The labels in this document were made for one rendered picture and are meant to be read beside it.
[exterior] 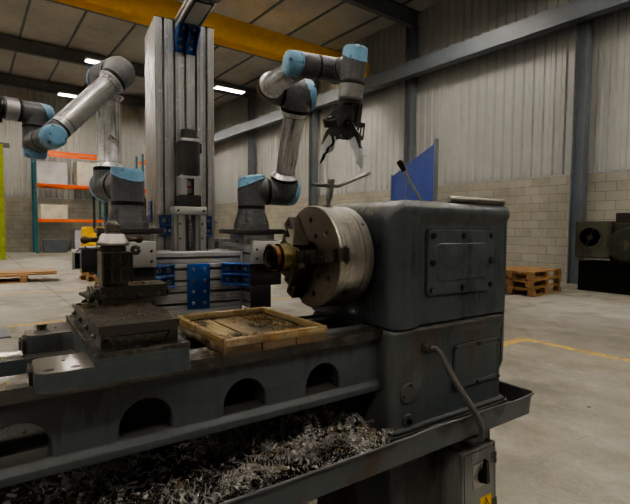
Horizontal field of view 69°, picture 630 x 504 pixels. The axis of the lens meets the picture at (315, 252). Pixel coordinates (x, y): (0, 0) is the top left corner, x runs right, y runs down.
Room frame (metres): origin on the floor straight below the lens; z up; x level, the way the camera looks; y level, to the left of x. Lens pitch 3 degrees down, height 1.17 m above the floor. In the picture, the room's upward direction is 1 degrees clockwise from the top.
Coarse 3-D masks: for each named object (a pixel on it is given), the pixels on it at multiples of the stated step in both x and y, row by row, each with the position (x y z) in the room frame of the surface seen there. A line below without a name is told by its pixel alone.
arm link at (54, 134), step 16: (112, 64) 1.68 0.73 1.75; (128, 64) 1.73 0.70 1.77; (96, 80) 1.64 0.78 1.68; (112, 80) 1.66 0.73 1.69; (128, 80) 1.71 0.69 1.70; (80, 96) 1.59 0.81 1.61; (96, 96) 1.62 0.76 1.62; (112, 96) 1.68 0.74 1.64; (64, 112) 1.55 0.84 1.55; (80, 112) 1.57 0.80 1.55; (48, 128) 1.48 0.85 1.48; (64, 128) 1.53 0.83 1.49; (48, 144) 1.49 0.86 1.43; (64, 144) 1.52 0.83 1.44
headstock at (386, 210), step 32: (384, 224) 1.36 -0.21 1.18; (416, 224) 1.37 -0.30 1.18; (448, 224) 1.48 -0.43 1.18; (480, 224) 1.57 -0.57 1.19; (384, 256) 1.36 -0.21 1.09; (416, 256) 1.37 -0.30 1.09; (448, 256) 1.46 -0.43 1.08; (480, 256) 1.56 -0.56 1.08; (384, 288) 1.36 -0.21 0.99; (416, 288) 1.37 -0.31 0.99; (448, 288) 1.47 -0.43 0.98; (480, 288) 1.56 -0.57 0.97; (352, 320) 1.49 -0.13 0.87; (384, 320) 1.36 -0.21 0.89; (416, 320) 1.37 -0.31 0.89; (448, 320) 1.48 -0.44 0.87
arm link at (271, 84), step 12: (288, 60) 1.40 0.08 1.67; (300, 60) 1.40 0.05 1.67; (312, 60) 1.41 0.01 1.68; (276, 72) 1.56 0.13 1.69; (288, 72) 1.41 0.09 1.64; (300, 72) 1.42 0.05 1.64; (312, 72) 1.43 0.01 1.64; (264, 84) 1.69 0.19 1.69; (276, 84) 1.60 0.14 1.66; (288, 84) 1.55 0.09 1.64; (264, 96) 1.74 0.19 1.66; (276, 96) 1.74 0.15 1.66
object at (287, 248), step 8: (272, 248) 1.31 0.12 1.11; (280, 248) 1.33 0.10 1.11; (288, 248) 1.33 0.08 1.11; (296, 248) 1.37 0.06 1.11; (264, 256) 1.35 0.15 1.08; (272, 256) 1.37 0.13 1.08; (280, 256) 1.31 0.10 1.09; (288, 256) 1.32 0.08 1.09; (264, 264) 1.35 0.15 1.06; (272, 264) 1.31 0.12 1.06; (280, 264) 1.31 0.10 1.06; (288, 264) 1.32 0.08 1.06; (296, 264) 1.36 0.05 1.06; (288, 272) 1.35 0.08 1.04
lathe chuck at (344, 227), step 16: (304, 208) 1.44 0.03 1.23; (320, 208) 1.37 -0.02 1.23; (336, 208) 1.40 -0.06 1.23; (304, 224) 1.44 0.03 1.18; (320, 224) 1.37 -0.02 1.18; (336, 224) 1.32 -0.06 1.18; (352, 224) 1.35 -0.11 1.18; (320, 240) 1.37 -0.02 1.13; (336, 240) 1.30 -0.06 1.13; (352, 240) 1.32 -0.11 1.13; (352, 256) 1.31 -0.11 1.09; (320, 272) 1.37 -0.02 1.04; (336, 272) 1.30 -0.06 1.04; (352, 272) 1.31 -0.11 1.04; (320, 288) 1.36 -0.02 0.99; (336, 288) 1.30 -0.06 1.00; (352, 288) 1.34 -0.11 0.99; (320, 304) 1.36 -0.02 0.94; (336, 304) 1.40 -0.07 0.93
